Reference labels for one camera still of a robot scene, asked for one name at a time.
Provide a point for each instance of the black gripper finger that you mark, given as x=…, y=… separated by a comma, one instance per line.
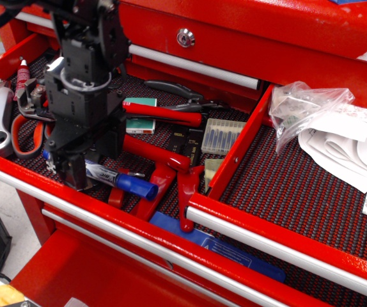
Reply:
x=111, y=143
x=71, y=169

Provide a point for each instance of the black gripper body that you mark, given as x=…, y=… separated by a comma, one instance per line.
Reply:
x=78, y=96

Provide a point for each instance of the blue dry erase marker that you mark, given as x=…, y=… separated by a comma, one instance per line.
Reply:
x=100, y=173

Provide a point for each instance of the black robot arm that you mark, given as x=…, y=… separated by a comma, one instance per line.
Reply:
x=96, y=19

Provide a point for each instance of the red left open drawer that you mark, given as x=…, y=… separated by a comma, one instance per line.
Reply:
x=106, y=257

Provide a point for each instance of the red open drawer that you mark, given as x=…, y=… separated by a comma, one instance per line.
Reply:
x=106, y=257
x=291, y=212

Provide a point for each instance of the silver drawer lock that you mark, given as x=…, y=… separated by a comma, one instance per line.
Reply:
x=185, y=38

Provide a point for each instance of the red right open drawer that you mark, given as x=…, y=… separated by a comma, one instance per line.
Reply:
x=291, y=212

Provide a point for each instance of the green white small box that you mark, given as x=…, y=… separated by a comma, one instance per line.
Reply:
x=141, y=125

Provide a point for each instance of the red bit holder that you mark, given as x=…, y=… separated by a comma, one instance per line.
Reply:
x=117, y=195

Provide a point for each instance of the red threadlocker tube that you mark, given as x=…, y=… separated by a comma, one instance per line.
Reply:
x=23, y=74

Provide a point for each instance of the black flush cutter pliers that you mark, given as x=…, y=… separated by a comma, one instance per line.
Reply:
x=195, y=101

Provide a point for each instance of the blue plastic card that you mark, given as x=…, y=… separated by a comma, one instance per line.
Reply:
x=219, y=247

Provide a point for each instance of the small clear packet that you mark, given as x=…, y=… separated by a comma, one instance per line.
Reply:
x=211, y=167

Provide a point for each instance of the clear drill bit case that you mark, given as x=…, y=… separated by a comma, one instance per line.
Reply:
x=220, y=135

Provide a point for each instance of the yellow sponge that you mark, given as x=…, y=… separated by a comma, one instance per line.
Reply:
x=10, y=295

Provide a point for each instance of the red tool chest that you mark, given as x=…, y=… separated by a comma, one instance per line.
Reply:
x=242, y=50

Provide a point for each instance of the clear plastic zip bag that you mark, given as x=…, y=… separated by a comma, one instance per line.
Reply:
x=295, y=105

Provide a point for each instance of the white folded paper sheets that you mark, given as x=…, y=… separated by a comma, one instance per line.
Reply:
x=338, y=144

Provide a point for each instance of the red white adhesive strip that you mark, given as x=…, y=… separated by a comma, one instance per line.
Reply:
x=354, y=111

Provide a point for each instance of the red handled wire stripper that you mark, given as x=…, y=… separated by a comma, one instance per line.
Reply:
x=133, y=87

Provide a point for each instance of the orange grey handled scissors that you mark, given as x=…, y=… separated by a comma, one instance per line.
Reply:
x=28, y=136

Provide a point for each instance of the red handled crimping tool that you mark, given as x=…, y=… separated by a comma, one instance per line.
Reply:
x=136, y=212

